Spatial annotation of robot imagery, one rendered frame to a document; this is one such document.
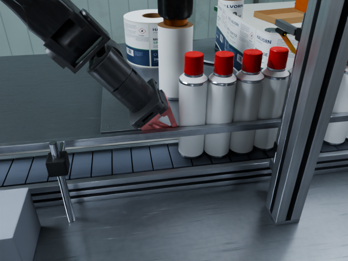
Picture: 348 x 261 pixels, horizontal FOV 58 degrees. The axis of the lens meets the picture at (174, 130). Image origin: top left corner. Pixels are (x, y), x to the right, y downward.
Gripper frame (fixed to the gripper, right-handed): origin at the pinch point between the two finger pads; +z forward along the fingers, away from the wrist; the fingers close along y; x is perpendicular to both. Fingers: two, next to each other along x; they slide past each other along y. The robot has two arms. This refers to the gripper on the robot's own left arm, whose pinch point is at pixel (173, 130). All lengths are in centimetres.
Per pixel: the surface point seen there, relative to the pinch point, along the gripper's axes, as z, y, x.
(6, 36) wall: -30, 279, 124
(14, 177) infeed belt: -14.7, -2.2, 26.7
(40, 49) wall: -1, 282, 113
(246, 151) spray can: 12.5, -3.1, -8.0
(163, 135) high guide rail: -3.1, -4.4, 0.8
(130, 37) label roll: -6, 53, 2
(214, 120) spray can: 2.1, -2.7, -7.5
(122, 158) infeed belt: -2.2, 0.0, 11.4
